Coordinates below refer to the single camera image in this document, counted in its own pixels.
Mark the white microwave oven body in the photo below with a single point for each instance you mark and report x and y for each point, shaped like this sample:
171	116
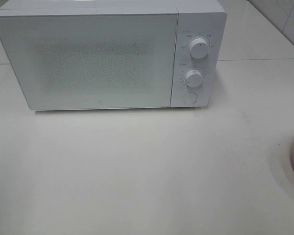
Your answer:
195	18

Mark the white microwave door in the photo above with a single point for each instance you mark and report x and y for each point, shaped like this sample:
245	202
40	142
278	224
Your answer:
92	62

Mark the upper white power knob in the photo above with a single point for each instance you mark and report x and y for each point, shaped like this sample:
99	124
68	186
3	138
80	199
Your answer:
199	47

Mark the white timer knob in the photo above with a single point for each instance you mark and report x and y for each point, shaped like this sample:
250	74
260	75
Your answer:
193	78

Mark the round door release button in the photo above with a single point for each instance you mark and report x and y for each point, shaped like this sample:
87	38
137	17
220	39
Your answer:
190	98

